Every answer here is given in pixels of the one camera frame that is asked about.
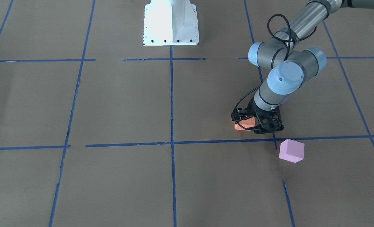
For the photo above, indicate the brown paper table cover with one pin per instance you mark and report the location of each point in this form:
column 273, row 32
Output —
column 97, row 130

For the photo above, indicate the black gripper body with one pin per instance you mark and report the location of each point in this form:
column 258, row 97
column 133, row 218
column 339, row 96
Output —
column 252, row 108

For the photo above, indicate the orange foam cube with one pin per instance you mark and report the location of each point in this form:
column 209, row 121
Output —
column 249, row 123

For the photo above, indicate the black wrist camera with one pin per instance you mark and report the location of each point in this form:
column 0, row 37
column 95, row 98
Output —
column 239, row 114

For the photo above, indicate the pink foam cube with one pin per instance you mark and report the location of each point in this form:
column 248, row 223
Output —
column 292, row 151

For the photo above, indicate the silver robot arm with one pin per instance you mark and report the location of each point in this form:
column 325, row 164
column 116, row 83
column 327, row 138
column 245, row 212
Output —
column 290, row 69

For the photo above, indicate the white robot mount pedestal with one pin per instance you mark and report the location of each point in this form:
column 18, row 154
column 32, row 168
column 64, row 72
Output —
column 170, row 23

